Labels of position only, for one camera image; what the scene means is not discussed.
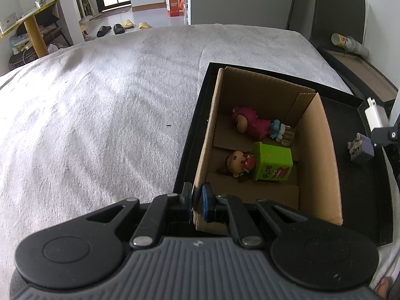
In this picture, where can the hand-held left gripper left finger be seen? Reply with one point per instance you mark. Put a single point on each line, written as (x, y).
(186, 197)

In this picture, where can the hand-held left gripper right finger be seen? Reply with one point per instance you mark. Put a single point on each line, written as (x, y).
(206, 204)

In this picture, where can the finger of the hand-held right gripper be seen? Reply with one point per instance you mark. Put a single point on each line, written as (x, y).
(386, 134)

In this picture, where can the white charger plug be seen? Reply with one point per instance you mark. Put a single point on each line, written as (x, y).
(376, 115)

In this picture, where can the grey purple toy figure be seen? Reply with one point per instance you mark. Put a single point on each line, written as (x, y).
(362, 150)

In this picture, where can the brown haired doll figure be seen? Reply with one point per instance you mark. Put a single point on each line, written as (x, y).
(237, 162)

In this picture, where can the black tray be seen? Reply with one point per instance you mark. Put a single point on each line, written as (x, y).
(353, 193)

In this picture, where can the brown cardboard box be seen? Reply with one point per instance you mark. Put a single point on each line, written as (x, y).
(322, 162)

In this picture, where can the green cube toy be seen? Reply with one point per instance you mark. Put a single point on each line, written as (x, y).
(272, 159)

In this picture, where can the pink dinosaur toy figure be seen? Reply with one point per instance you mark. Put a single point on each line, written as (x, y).
(253, 122)

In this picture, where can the blue white toy figure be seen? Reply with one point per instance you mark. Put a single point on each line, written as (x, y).
(278, 129)

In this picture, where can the dark wooden nightstand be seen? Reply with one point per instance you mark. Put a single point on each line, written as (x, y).
(365, 75)

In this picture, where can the stack of paper cups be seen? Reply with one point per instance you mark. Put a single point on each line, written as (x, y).
(350, 43)

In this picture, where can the grey headboard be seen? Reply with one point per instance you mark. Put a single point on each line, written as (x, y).
(337, 9)

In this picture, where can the person's foot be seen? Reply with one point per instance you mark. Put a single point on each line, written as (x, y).
(382, 287)

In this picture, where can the yellow slipper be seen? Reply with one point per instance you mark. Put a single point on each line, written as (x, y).
(144, 25)
(127, 23)

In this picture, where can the black slipper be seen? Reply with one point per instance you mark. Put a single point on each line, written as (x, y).
(104, 31)
(119, 28)

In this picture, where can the orange cardboard box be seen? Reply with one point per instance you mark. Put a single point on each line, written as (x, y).
(173, 6)

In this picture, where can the dark chair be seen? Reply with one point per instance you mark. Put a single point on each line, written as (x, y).
(51, 26)

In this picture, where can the yellow table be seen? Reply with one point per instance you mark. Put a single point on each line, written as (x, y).
(36, 37)

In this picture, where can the white standing fan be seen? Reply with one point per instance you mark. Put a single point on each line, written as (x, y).
(79, 0)

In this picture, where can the white post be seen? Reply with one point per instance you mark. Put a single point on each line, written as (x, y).
(396, 109)

